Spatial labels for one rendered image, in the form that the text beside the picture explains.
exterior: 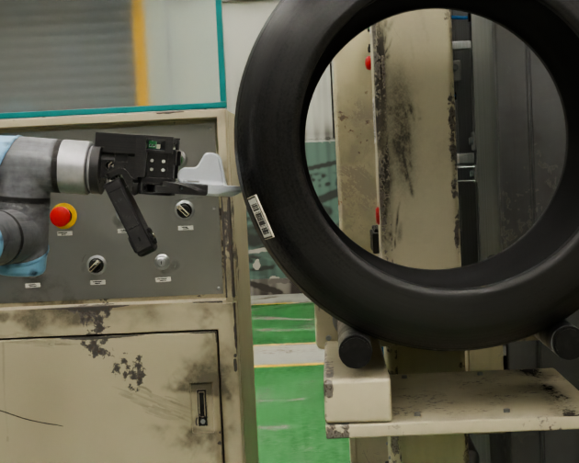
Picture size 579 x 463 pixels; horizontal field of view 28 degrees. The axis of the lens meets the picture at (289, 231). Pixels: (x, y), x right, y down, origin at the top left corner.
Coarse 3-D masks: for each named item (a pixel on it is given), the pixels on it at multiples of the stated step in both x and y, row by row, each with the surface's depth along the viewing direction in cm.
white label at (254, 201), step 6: (252, 198) 150; (252, 204) 151; (258, 204) 148; (252, 210) 152; (258, 210) 149; (258, 216) 150; (264, 216) 148; (258, 222) 151; (264, 222) 149; (264, 228) 150; (270, 228) 148; (264, 234) 151; (270, 234) 149
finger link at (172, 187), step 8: (168, 184) 156; (176, 184) 156; (184, 184) 157; (192, 184) 157; (200, 184) 157; (160, 192) 156; (168, 192) 156; (176, 192) 156; (184, 192) 156; (192, 192) 157; (200, 192) 157
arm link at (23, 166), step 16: (0, 144) 158; (16, 144) 158; (32, 144) 159; (48, 144) 159; (0, 160) 157; (16, 160) 158; (32, 160) 158; (48, 160) 157; (0, 176) 158; (16, 176) 158; (32, 176) 158; (48, 176) 158; (0, 192) 159; (16, 192) 158; (32, 192) 158; (48, 192) 161
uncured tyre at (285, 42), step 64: (320, 0) 147; (384, 0) 173; (448, 0) 173; (512, 0) 172; (576, 0) 145; (256, 64) 150; (320, 64) 174; (576, 64) 173; (256, 128) 149; (576, 128) 174; (256, 192) 151; (576, 192) 174; (320, 256) 149; (512, 256) 175; (576, 256) 147; (384, 320) 150; (448, 320) 148; (512, 320) 148
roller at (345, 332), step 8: (344, 328) 162; (352, 328) 158; (344, 336) 154; (352, 336) 152; (360, 336) 152; (368, 336) 156; (344, 344) 152; (352, 344) 152; (360, 344) 152; (368, 344) 152; (344, 352) 152; (352, 352) 152; (360, 352) 152; (368, 352) 152; (344, 360) 152; (352, 360) 152; (360, 360) 152; (368, 360) 152
